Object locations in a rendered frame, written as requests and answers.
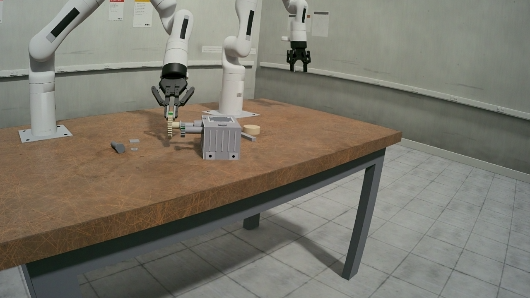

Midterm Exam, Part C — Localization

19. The cream gear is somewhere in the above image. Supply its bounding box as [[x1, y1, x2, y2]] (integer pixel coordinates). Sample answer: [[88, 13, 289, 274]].
[[168, 112, 194, 139]]

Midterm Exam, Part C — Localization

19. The grey rectangular bar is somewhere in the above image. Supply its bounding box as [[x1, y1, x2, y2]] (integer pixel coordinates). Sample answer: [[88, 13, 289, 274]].
[[241, 132, 256, 142]]

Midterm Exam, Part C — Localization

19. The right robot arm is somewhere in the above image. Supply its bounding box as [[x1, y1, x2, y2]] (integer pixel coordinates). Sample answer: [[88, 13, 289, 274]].
[[28, 0, 194, 136]]

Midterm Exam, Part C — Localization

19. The beige short cylinder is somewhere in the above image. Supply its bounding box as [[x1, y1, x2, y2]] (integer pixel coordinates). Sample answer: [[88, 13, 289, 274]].
[[243, 125, 260, 135]]

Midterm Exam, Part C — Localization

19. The grey engine case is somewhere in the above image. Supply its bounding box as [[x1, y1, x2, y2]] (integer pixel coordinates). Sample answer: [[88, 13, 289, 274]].
[[181, 115, 242, 160]]

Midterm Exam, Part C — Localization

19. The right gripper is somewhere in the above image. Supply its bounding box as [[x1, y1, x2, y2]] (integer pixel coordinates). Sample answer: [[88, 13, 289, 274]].
[[151, 62, 195, 121]]

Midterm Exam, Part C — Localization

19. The grey hex bolt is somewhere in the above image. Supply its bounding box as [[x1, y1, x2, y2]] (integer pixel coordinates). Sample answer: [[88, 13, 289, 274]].
[[111, 141, 125, 153]]

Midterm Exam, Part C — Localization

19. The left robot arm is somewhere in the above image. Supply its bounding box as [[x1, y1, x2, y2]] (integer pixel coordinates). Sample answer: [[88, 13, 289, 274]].
[[219, 0, 308, 115]]

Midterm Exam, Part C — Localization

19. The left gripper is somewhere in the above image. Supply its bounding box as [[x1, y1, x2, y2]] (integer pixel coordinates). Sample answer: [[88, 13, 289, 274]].
[[287, 41, 311, 72]]

